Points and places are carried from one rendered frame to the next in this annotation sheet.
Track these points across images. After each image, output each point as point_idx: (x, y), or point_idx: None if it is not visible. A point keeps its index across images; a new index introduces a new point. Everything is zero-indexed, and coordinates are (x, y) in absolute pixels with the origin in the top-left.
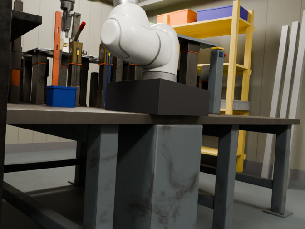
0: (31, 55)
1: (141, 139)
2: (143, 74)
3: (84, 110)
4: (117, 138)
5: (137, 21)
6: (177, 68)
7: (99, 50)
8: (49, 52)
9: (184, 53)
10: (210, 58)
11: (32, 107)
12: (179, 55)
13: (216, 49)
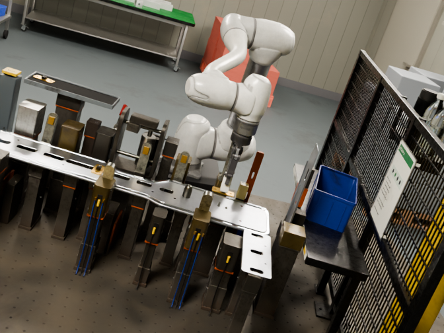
0: (251, 244)
1: None
2: (200, 164)
3: (250, 203)
4: None
5: None
6: (37, 133)
7: (187, 171)
8: (240, 214)
9: (80, 111)
10: (14, 92)
11: (283, 212)
12: (41, 111)
13: (21, 76)
